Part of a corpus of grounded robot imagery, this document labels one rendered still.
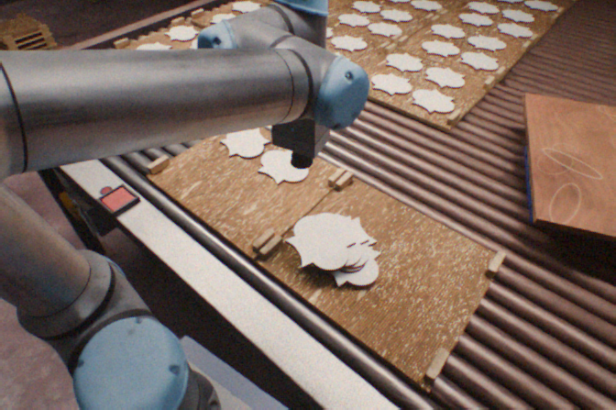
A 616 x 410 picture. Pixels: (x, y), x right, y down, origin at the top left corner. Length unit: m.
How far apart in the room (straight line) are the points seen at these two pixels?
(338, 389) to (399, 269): 0.27
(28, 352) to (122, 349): 1.60
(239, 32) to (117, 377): 0.42
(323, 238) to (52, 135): 0.63
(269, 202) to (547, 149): 0.68
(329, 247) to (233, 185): 0.34
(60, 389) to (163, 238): 1.11
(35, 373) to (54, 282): 1.55
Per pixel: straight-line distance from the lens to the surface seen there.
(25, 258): 0.50
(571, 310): 0.99
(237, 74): 0.35
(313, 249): 0.82
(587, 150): 1.18
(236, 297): 0.87
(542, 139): 1.16
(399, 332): 0.82
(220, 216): 0.98
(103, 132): 0.29
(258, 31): 0.50
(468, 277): 0.92
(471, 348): 0.86
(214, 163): 1.12
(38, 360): 2.10
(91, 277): 0.58
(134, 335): 0.55
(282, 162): 1.08
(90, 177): 1.23
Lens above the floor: 1.66
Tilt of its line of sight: 44 degrees down
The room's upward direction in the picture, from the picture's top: straight up
